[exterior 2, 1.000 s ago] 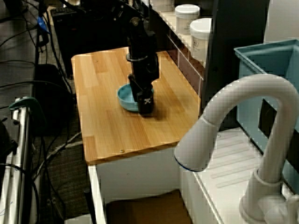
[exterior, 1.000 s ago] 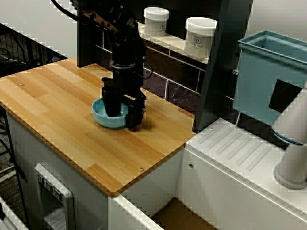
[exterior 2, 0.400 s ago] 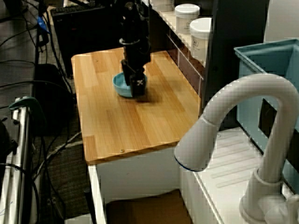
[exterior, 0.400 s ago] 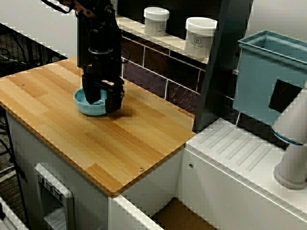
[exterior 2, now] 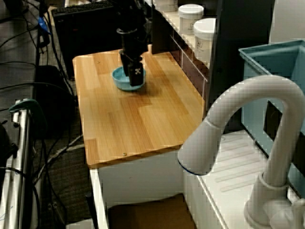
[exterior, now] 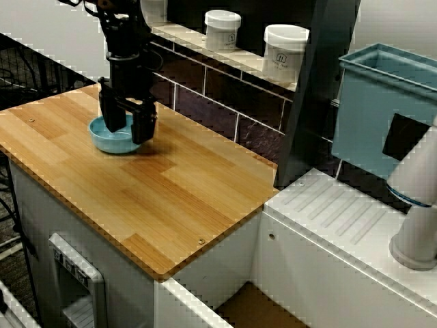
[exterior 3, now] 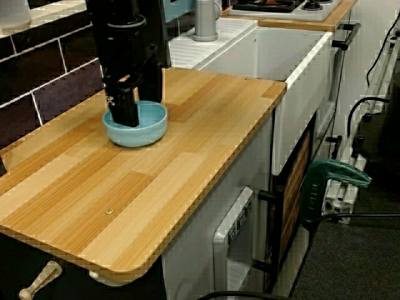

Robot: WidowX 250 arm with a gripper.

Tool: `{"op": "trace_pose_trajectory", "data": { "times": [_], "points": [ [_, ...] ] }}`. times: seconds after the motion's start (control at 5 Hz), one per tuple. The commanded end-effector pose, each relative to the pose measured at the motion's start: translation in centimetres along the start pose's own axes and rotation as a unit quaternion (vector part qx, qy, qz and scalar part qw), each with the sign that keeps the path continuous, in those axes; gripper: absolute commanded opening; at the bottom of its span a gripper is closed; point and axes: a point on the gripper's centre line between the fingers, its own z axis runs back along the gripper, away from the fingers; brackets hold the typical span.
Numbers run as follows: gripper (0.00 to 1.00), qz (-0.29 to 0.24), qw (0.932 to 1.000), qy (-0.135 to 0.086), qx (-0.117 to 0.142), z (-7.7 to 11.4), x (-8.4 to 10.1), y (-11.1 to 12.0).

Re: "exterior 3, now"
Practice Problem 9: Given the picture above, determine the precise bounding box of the black oven handle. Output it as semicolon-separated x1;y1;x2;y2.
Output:
331;22;361;51

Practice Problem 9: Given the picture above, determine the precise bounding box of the white toy stove top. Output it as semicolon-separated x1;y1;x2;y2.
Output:
227;0;344;23

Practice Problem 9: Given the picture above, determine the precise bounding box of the teal plastic bin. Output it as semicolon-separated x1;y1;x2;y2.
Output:
162;0;197;23

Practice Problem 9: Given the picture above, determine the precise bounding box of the white toy kitchen sink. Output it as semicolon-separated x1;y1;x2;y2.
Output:
168;17;334;176

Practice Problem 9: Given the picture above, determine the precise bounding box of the white toy oven cabinet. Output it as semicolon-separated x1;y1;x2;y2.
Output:
314;0;400;166

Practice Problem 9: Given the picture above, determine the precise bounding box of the black door handle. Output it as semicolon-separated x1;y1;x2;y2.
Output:
252;189;285;273

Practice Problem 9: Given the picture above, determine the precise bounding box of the cream peg handle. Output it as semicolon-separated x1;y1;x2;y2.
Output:
18;260;63;300

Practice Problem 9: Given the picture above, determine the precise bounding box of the black handle bracket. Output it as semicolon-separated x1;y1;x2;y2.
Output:
324;134;344;160

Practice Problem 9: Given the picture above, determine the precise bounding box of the dark tall pillar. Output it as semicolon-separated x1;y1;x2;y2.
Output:
154;0;172;68

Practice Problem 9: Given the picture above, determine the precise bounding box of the white bracket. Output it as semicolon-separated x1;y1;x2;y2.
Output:
89;269;126;288

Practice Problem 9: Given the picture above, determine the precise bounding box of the light blue bowl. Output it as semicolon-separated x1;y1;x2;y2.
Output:
102;100;168;148

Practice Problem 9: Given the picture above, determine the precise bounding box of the green clamp handle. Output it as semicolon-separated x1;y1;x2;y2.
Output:
299;158;373;229

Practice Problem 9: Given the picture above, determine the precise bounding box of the white dispenser panel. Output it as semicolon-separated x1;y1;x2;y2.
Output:
212;186;254;300

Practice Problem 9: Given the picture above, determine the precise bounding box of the pale grey toy faucet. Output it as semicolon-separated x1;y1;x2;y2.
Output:
192;0;220;43

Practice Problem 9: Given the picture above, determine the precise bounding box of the black floor box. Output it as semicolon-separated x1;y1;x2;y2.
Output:
356;90;400;188

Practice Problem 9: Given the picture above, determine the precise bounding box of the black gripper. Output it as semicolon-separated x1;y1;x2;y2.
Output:
95;15;164;128

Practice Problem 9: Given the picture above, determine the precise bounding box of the white toy kitchen cabinet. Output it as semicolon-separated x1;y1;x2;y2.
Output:
161;109;276;300

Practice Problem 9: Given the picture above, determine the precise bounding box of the black cable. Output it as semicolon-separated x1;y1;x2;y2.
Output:
196;289;282;300
346;96;391;141
321;212;400;220

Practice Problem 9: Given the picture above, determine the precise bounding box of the black stove grate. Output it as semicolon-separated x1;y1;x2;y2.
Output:
232;0;306;14

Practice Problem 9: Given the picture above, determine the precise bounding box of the aluminium frame rail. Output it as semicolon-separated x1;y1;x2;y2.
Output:
321;31;400;225

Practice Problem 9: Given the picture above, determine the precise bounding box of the black framed wooden door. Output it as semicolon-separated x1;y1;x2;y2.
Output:
265;111;317;290

